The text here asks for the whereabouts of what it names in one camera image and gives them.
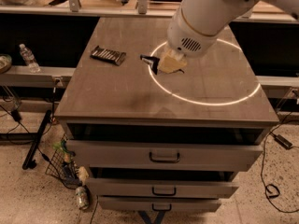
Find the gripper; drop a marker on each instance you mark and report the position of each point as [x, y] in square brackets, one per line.
[184, 38]

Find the blue rxbar blueberry wrapper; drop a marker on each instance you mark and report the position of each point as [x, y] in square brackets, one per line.
[152, 62]

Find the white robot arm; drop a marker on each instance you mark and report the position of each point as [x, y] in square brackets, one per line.
[196, 25]

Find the dark striped snack bar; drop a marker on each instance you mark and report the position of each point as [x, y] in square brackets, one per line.
[108, 55]

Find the grey railing beam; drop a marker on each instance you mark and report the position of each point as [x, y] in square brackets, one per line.
[111, 12]

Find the top grey drawer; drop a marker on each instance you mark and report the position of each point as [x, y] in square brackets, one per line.
[164, 156]

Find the grey drawer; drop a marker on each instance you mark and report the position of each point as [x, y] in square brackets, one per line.
[164, 156]
[159, 188]
[159, 204]

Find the black power adapter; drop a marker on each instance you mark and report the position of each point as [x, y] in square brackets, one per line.
[283, 141]

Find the middle grey drawer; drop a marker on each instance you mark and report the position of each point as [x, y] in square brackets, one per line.
[159, 188]

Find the clear plastic water bottle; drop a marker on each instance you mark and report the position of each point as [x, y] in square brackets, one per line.
[29, 58]

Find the grey side shelf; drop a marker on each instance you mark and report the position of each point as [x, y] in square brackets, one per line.
[48, 77]

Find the bottom grey drawer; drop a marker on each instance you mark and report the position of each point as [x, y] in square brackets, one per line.
[159, 204]

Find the crushed drink can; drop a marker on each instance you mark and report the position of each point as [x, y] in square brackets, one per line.
[82, 198]

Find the round dish at left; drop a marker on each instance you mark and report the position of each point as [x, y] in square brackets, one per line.
[5, 63]

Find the black table leg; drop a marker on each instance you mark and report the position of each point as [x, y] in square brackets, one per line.
[29, 162]

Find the black wire basket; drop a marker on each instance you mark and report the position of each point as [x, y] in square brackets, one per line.
[62, 166]

